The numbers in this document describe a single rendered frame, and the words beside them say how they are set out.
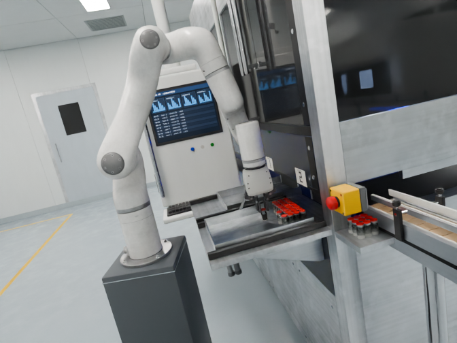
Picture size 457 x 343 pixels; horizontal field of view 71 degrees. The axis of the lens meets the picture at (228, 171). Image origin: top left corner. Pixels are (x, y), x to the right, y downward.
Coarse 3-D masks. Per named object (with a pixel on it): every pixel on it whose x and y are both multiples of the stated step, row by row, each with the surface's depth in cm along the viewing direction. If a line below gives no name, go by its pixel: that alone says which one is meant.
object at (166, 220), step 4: (164, 212) 181; (184, 212) 174; (188, 212) 172; (164, 216) 174; (168, 216) 172; (172, 216) 171; (176, 216) 170; (180, 216) 170; (184, 216) 171; (188, 216) 171; (192, 216) 172; (164, 220) 169; (168, 220) 170; (172, 220) 170; (176, 220) 170
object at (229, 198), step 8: (280, 184) 161; (216, 192) 159; (224, 192) 160; (232, 192) 161; (240, 192) 162; (280, 192) 138; (288, 192) 139; (296, 192) 140; (224, 200) 154; (232, 200) 152; (240, 200) 149; (248, 200) 136; (224, 208) 143; (232, 208) 135
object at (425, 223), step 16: (400, 192) 97; (368, 208) 98; (384, 208) 97; (400, 208) 88; (416, 208) 92; (432, 208) 85; (448, 208) 80; (384, 224) 92; (400, 224) 84; (416, 224) 84; (432, 224) 82; (448, 224) 73; (400, 240) 85; (416, 240) 81; (432, 240) 75; (448, 240) 73; (416, 256) 82; (432, 256) 77; (448, 256) 72; (448, 272) 73
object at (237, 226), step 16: (272, 208) 130; (208, 224) 125; (224, 224) 124; (240, 224) 121; (256, 224) 118; (272, 224) 115; (288, 224) 104; (304, 224) 105; (224, 240) 109; (240, 240) 101
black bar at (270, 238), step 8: (312, 224) 104; (320, 224) 104; (280, 232) 103; (288, 232) 102; (296, 232) 103; (304, 232) 103; (256, 240) 100; (264, 240) 101; (272, 240) 101; (224, 248) 99; (232, 248) 99; (240, 248) 99; (248, 248) 100; (208, 256) 98; (216, 256) 98
